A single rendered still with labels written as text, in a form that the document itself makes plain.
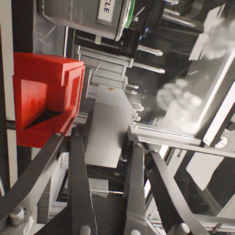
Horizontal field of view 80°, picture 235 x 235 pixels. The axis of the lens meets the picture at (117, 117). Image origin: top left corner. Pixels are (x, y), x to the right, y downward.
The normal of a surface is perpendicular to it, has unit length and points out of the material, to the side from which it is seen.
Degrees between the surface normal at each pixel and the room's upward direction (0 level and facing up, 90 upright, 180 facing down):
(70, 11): 90
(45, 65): 90
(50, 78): 90
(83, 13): 90
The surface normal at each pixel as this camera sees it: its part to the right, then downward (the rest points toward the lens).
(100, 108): 0.07, 0.39
